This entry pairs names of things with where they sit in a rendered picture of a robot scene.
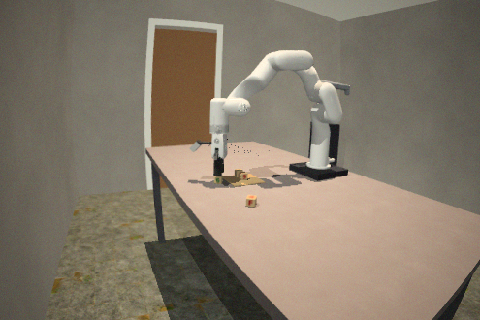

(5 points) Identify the tan flat mat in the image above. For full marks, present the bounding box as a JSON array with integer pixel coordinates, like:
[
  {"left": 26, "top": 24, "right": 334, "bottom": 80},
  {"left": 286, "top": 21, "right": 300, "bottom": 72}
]
[{"left": 223, "top": 174, "right": 265, "bottom": 186}]

